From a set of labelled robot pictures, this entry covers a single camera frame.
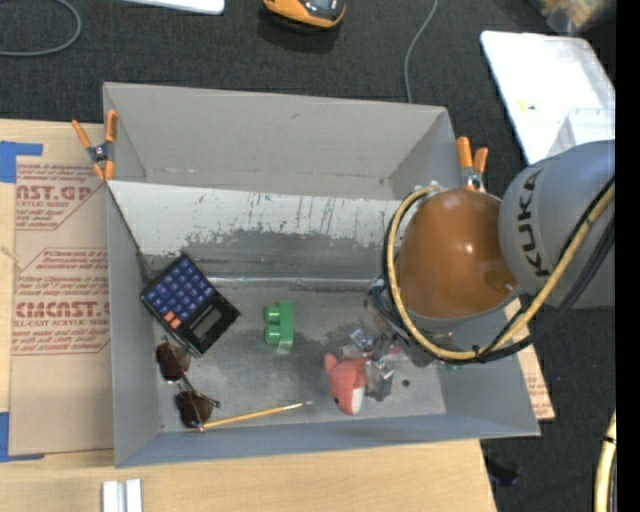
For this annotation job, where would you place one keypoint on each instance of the black calculator blue keys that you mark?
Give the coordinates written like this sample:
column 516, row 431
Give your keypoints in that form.
column 192, row 307

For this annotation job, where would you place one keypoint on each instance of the brown sunglasses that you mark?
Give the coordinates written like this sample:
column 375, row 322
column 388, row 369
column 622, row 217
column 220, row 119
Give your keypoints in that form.
column 172, row 361

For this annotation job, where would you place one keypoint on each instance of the pink toy whale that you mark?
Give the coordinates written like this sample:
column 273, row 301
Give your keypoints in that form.
column 347, row 385

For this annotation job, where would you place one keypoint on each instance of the green toy brick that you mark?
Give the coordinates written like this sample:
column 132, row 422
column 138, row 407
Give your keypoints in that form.
column 279, row 325

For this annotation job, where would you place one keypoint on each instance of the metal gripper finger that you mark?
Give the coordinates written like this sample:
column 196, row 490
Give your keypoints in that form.
column 379, row 382
column 361, row 339

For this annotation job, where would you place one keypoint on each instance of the yellow thin paintbrush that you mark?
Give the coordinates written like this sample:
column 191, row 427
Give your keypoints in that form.
column 255, row 414

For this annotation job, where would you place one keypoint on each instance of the grey metal bin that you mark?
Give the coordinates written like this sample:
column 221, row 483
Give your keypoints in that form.
column 280, row 240

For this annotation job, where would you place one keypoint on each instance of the brown cardboard board red print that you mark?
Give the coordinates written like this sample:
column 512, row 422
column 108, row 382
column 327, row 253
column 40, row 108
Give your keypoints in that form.
column 60, row 390

